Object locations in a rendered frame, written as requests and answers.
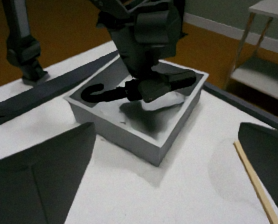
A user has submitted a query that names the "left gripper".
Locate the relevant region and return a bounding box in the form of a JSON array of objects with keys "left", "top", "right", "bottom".
[{"left": 118, "top": 44, "right": 172, "bottom": 103}]

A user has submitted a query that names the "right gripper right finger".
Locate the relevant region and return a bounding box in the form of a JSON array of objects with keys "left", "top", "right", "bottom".
[{"left": 237, "top": 122, "right": 278, "bottom": 208}]

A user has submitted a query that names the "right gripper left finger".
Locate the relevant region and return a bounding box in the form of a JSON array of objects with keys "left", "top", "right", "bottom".
[{"left": 0, "top": 122, "right": 96, "bottom": 224}]

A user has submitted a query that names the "thin tan wooden stick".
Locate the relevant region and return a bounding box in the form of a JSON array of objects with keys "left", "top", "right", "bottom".
[{"left": 233, "top": 141, "right": 278, "bottom": 224}]

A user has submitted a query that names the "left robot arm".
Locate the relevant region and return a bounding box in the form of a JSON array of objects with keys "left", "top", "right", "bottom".
[{"left": 1, "top": 0, "right": 181, "bottom": 82}]

